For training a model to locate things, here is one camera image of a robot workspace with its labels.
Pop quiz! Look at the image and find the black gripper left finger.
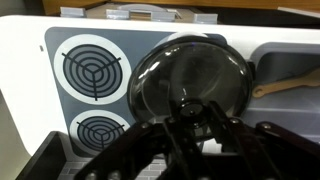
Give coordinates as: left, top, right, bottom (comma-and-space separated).
74, 115, 208, 180

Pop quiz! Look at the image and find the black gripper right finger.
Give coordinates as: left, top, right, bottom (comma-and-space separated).
207, 100, 320, 180

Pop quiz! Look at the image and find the dark glass pot lid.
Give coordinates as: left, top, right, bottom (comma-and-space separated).
126, 32, 254, 141

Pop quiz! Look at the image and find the wooden spoon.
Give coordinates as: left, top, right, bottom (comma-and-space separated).
251, 67, 320, 99

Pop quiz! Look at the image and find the grey stove knob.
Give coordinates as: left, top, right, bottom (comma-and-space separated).
150, 9, 183, 22
105, 8, 130, 21
59, 6, 87, 19
192, 12, 219, 25

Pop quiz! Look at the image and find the white and black toy kitchen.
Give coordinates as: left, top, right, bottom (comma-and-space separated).
0, 3, 320, 180

